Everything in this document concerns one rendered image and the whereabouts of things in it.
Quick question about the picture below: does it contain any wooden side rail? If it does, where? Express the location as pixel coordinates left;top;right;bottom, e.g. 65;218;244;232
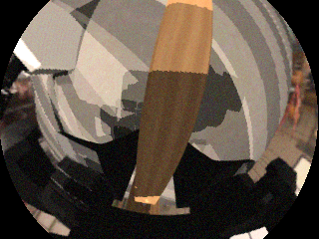
135;0;214;206

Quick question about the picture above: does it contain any brown wooden post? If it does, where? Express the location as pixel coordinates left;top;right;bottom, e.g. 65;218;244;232
125;176;160;215

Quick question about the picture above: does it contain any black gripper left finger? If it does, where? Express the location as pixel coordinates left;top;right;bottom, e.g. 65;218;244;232
55;128;140;202

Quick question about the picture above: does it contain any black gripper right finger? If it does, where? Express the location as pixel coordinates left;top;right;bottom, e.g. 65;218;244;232
172;143;255;208

